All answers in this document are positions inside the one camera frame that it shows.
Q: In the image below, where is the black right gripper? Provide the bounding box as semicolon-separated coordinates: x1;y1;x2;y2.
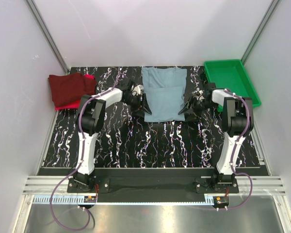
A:
178;96;218;123

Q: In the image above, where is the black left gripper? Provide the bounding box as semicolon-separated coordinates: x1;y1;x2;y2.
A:
122;93;151;118

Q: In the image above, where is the light blue t shirt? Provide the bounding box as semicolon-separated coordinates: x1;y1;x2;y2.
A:
141;67;187;123

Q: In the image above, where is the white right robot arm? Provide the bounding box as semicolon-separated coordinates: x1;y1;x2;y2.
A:
178;83;254;193

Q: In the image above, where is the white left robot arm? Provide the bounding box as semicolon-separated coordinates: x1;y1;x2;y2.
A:
72;78;152;192

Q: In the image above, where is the green plastic bin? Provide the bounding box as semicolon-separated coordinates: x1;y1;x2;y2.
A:
204;59;261;108

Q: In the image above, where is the bright red folded t shirt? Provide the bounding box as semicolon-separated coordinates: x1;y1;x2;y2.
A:
54;74;95;111

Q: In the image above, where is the dark red folded t shirt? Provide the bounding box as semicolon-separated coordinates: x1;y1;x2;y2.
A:
48;73;97;107

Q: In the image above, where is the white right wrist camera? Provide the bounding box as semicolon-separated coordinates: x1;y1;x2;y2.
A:
192;90;204;101

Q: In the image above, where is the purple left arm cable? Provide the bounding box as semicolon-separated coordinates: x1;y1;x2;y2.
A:
49;71;126;230

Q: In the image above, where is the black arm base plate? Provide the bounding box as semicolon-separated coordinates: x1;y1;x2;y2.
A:
67;176;239;194

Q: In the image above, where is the aluminium front rail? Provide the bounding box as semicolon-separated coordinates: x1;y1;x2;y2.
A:
23;176;285;196

